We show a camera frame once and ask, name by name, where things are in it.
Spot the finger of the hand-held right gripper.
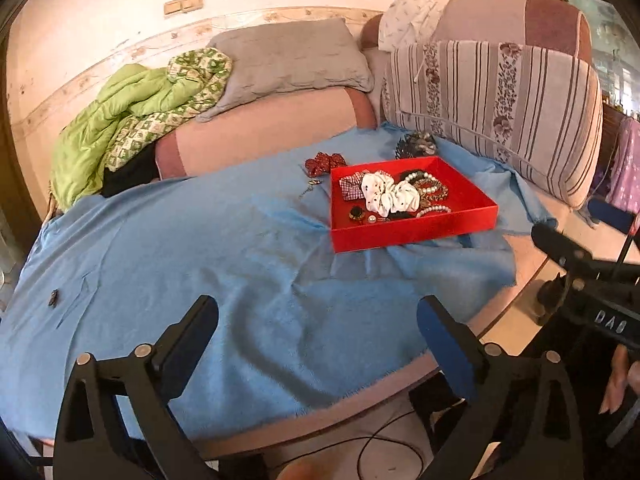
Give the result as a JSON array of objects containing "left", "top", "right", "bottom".
[{"left": 531, "top": 223, "right": 601, "bottom": 274}]

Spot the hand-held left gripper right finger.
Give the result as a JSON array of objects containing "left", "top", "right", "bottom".
[{"left": 416, "top": 295, "right": 586, "bottom": 480}]

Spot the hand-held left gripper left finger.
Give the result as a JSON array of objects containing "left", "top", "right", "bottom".
[{"left": 52, "top": 294, "right": 221, "bottom": 480}]

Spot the red box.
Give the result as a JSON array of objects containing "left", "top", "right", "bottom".
[{"left": 330, "top": 156, "right": 500, "bottom": 253}]

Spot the leopard-print scrunchie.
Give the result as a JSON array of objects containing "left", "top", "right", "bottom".
[{"left": 419, "top": 184, "right": 449, "bottom": 207}]

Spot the white cherry-print scrunchie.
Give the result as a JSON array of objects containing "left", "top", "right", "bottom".
[{"left": 361, "top": 170, "right": 421, "bottom": 213}]

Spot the person's right hand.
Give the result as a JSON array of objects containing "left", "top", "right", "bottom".
[{"left": 598, "top": 344, "right": 640, "bottom": 416}]

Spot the blue blanket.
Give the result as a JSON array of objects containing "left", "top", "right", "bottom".
[{"left": 0, "top": 127, "right": 558, "bottom": 443}]

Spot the pink hanging garment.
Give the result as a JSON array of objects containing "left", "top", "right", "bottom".
[{"left": 607, "top": 117, "right": 640, "bottom": 216}]

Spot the striped floral cushion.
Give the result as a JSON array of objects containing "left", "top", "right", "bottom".
[{"left": 380, "top": 40, "right": 603, "bottom": 211}]

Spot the black garment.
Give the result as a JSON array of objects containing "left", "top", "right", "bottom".
[{"left": 101, "top": 157, "right": 161, "bottom": 198}]

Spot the black flowered hair claw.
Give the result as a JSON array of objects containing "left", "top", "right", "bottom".
[{"left": 395, "top": 130, "right": 438, "bottom": 161}]

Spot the red plaid bow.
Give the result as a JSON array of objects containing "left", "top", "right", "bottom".
[{"left": 340, "top": 172, "right": 368, "bottom": 202}]

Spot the pink bolster cushion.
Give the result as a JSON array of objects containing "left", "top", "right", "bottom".
[{"left": 155, "top": 87, "right": 377, "bottom": 181}]

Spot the red star-print bow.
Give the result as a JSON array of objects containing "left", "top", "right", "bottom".
[{"left": 305, "top": 152, "right": 347, "bottom": 177}]

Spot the purple patchwork cushion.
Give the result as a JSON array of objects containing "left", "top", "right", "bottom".
[{"left": 432, "top": 0, "right": 593, "bottom": 63}]

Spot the green patterned quilt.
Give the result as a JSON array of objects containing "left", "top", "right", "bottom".
[{"left": 50, "top": 47, "right": 235, "bottom": 206}]

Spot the white printed cloth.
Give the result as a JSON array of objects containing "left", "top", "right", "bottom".
[{"left": 378, "top": 0, "right": 451, "bottom": 51}]

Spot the grey pillow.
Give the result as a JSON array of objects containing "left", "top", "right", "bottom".
[{"left": 195, "top": 17, "right": 375, "bottom": 123}]

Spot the black floor cable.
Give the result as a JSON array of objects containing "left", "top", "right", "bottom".
[{"left": 280, "top": 407, "right": 433, "bottom": 480}]

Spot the wall switch plate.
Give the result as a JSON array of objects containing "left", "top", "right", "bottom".
[{"left": 164, "top": 0, "right": 205, "bottom": 15}]

